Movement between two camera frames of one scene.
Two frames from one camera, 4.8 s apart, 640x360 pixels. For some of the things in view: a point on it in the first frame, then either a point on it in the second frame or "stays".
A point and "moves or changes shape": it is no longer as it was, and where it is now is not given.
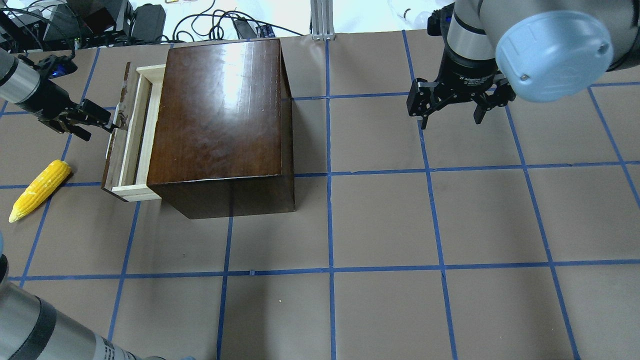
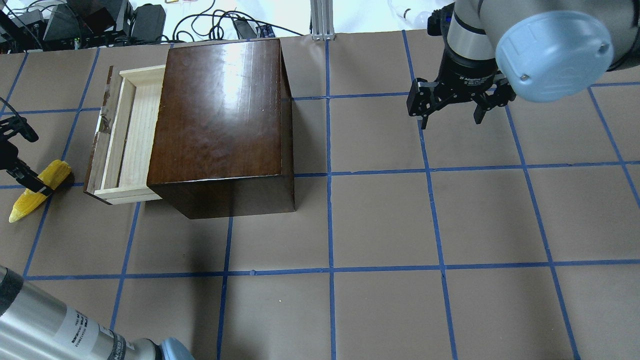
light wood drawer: x=130 y=147 moves or changes shape
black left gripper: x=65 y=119 to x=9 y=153
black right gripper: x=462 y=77 stays
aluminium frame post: x=322 y=20 stays
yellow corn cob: x=40 y=187 stays
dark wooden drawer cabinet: x=222 y=142 stays
